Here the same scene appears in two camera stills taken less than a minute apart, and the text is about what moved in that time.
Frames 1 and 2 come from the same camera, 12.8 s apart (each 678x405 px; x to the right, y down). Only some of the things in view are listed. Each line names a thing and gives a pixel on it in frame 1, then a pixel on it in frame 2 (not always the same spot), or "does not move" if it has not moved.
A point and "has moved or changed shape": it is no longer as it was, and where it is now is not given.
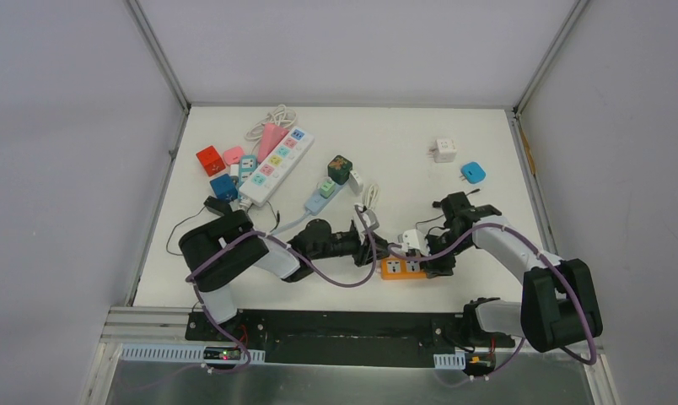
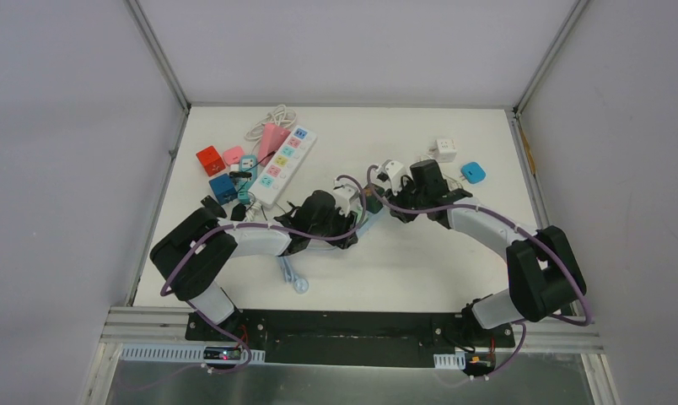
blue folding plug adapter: (473, 172) does not move
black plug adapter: (391, 245) has moved or changed shape
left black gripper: (364, 250) -> (349, 224)
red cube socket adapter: (211, 160) does not move
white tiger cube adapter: (445, 150) does not move
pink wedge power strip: (271, 135) does not move
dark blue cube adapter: (224, 188) does not move
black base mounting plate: (343, 338) does not move
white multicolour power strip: (275, 169) has moved or changed shape
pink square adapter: (233, 156) does not move
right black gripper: (438, 267) -> (395, 200)
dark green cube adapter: (339, 169) -> (373, 205)
